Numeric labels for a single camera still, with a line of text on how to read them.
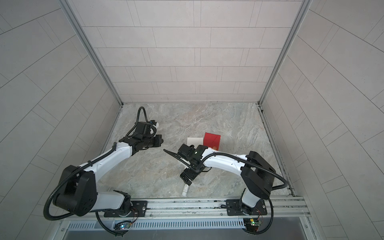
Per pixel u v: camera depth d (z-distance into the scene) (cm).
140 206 71
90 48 85
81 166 43
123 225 64
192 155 59
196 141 97
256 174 42
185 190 75
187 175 68
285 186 43
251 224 68
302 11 72
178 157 65
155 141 75
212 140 96
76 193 40
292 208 72
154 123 79
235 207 71
